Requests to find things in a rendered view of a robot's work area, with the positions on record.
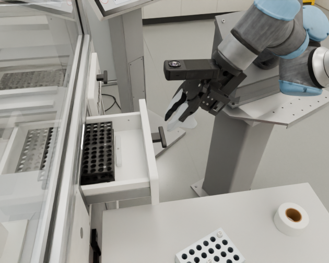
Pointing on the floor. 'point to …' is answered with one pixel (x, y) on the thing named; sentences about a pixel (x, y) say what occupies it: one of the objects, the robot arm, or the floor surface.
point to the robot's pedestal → (237, 148)
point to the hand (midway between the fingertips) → (166, 120)
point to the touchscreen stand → (135, 72)
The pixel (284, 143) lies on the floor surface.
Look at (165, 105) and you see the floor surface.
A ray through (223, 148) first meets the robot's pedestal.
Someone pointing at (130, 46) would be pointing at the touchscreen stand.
